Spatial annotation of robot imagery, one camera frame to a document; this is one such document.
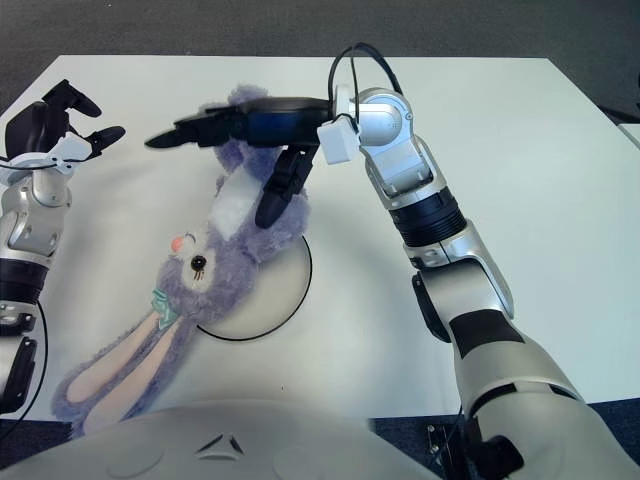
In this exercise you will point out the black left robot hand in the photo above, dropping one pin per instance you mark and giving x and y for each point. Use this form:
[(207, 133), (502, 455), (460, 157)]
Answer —
[(35, 125)]

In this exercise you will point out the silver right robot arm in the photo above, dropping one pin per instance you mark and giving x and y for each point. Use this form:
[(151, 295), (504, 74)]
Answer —
[(450, 280)]

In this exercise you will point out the black metal bracket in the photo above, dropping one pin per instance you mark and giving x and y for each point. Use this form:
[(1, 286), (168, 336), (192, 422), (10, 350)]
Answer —
[(442, 445)]

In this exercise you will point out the grey robot torso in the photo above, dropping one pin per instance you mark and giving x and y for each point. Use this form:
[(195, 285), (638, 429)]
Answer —
[(275, 430)]

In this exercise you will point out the purple plush bunny doll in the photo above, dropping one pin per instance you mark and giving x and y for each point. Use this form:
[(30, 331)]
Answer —
[(210, 260)]

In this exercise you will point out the white plate with black rim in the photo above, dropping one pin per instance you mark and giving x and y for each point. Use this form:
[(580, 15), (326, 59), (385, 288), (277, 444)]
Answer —
[(280, 300)]

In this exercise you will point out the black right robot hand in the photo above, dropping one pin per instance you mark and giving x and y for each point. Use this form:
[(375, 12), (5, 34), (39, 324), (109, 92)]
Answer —
[(270, 122)]

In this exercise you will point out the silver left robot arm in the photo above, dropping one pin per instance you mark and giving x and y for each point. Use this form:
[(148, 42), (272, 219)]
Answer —
[(25, 240)]

